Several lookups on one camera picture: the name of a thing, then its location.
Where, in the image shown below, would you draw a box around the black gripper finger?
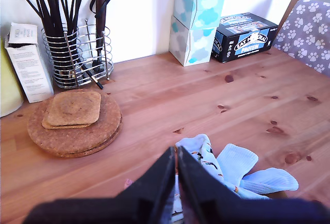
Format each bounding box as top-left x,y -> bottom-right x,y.
176,145 -> 242,224
115,146 -> 177,224

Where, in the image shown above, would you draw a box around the plain white ribbed sock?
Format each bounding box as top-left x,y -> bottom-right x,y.
216,143 -> 259,186
239,168 -> 300,200

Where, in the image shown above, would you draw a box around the round cork trivet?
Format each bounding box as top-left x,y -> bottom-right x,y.
38,120 -> 124,159
27,88 -> 123,155

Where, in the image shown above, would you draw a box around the square cork coaster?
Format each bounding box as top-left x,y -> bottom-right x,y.
41,114 -> 101,130
45,90 -> 102,126

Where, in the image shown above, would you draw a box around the black pen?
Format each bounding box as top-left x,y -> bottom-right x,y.
78,61 -> 105,90

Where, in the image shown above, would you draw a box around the grey cloud tissue box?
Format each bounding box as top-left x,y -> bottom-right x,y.
168,14 -> 218,68

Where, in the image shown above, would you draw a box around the black protein bar box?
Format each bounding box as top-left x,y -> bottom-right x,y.
210,12 -> 279,63

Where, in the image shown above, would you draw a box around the white printed carton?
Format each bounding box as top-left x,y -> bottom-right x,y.
4,22 -> 55,104

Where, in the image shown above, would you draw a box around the yellow kitchen roll pack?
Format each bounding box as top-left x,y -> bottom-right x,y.
0,38 -> 25,118

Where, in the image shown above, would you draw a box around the blue cloud tissue box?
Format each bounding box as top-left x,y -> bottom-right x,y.
172,0 -> 229,30

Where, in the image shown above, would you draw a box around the grey paw print chair cover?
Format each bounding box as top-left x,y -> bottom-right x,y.
272,0 -> 330,78

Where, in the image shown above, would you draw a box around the chrome wire cutlery holder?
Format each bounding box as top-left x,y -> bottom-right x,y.
41,18 -> 114,90

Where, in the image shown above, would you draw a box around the dark handled utensil with strap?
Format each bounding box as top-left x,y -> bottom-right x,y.
89,0 -> 112,74

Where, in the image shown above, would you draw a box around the wooden chair frame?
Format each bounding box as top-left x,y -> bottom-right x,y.
276,0 -> 305,39

